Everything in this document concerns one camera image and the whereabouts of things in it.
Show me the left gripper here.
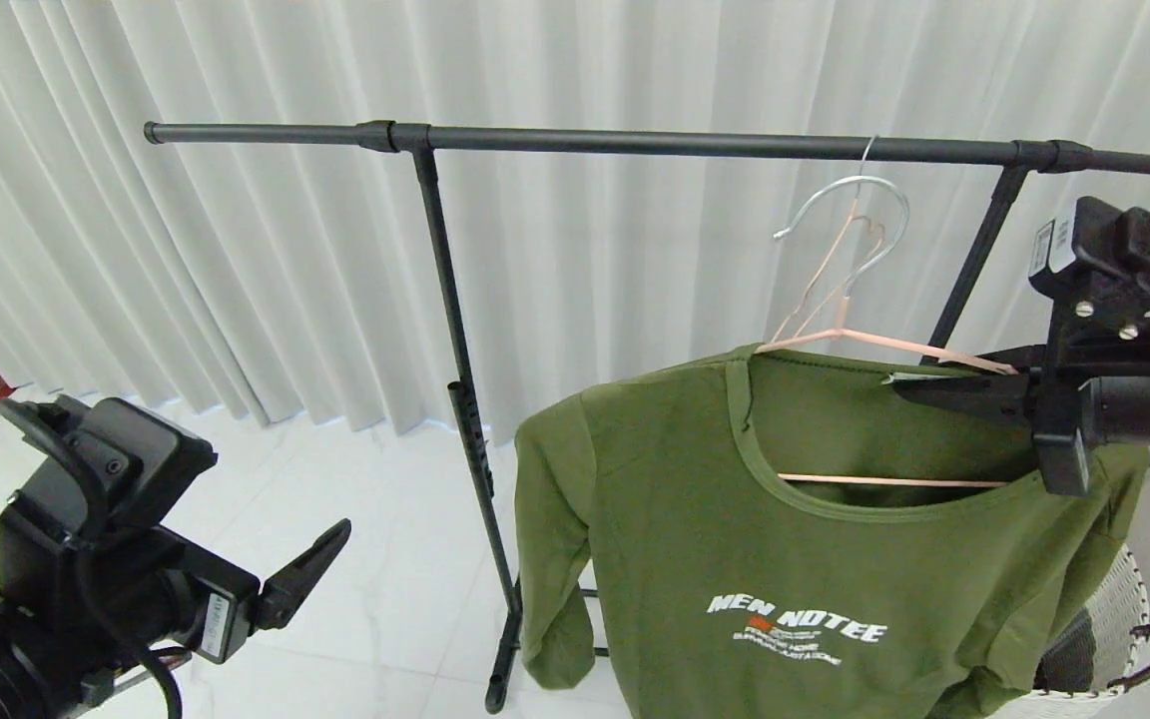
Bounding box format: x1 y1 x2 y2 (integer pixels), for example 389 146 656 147
36 518 352 700

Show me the pink clothes hanger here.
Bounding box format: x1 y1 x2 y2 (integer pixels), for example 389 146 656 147
770 135 887 346
753 175 1023 490

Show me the green printed shirt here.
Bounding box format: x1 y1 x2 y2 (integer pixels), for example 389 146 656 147
513 343 1150 719

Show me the white laundry basket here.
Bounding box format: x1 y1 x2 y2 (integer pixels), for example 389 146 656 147
989 542 1150 719

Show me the black clothes rack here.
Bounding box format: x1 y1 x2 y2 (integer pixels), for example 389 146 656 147
143 120 1150 715

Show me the white curtain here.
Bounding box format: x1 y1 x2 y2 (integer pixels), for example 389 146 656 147
0 0 1150 470

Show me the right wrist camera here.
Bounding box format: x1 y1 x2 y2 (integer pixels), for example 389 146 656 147
1027 196 1150 378

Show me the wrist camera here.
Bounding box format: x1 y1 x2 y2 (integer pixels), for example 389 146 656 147
1027 196 1150 378
0 396 220 600

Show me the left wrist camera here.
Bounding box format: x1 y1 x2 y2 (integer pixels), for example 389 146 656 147
0 396 220 600

